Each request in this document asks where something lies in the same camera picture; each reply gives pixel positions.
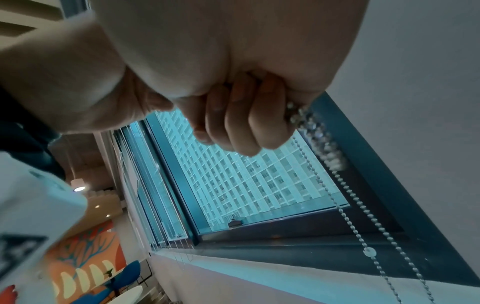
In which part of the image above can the person's left hand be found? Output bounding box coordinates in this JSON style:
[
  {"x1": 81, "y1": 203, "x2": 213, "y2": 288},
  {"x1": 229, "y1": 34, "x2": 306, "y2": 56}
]
[{"x1": 0, "y1": 13, "x2": 176, "y2": 138}]

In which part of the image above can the person's right hand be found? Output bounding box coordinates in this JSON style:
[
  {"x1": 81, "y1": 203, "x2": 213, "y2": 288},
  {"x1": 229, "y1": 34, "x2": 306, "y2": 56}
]
[{"x1": 93, "y1": 0, "x2": 369, "y2": 157}]

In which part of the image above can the white bead blind chain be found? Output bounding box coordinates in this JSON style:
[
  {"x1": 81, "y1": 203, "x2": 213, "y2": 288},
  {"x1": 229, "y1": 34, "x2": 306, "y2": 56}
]
[{"x1": 286, "y1": 100, "x2": 437, "y2": 304}]

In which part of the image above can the beige slatted ceiling panel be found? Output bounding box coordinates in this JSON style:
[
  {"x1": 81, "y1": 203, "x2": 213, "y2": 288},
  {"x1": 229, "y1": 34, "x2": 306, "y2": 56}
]
[{"x1": 0, "y1": 0, "x2": 73, "y2": 32}]

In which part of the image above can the white high-rise building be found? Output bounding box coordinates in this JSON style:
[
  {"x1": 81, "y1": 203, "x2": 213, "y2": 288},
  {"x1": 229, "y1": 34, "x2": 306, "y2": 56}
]
[{"x1": 154, "y1": 109, "x2": 351, "y2": 230}]

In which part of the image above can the blue chair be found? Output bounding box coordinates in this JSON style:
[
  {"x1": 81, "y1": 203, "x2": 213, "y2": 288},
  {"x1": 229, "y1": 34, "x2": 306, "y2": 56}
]
[{"x1": 76, "y1": 260, "x2": 143, "y2": 304}]

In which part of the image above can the dark framed window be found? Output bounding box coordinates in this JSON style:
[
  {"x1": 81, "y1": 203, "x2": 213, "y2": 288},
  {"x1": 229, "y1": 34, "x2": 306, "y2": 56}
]
[{"x1": 143, "y1": 90, "x2": 418, "y2": 269}]

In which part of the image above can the white round table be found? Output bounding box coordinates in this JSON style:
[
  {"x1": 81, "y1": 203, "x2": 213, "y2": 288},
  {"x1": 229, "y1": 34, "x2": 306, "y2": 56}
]
[{"x1": 106, "y1": 285, "x2": 145, "y2": 304}]

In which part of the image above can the dark wrist strap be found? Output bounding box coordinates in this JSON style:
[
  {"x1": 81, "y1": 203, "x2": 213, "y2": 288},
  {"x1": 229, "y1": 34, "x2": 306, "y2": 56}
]
[{"x1": 0, "y1": 85, "x2": 64, "y2": 179}]

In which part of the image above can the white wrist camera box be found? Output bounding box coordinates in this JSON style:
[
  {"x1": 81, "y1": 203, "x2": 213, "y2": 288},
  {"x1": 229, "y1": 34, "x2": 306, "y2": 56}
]
[{"x1": 0, "y1": 151, "x2": 89, "y2": 300}]

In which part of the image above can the colourful wall mural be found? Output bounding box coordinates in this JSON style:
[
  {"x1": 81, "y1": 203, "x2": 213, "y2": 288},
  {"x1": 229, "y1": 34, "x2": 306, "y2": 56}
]
[{"x1": 5, "y1": 221, "x2": 126, "y2": 304}]

